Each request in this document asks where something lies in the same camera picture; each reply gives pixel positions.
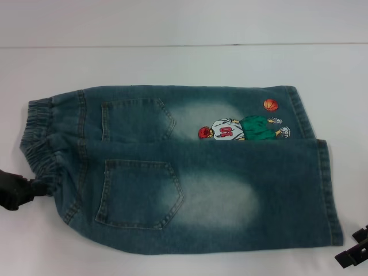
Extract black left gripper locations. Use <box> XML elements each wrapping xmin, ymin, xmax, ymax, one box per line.
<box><xmin>0</xmin><ymin>168</ymin><xmax>56</xmax><ymax>213</ymax></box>

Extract blue denim shorts with print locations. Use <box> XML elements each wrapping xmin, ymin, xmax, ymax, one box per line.
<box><xmin>18</xmin><ymin>84</ymin><xmax>345</xmax><ymax>255</ymax></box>

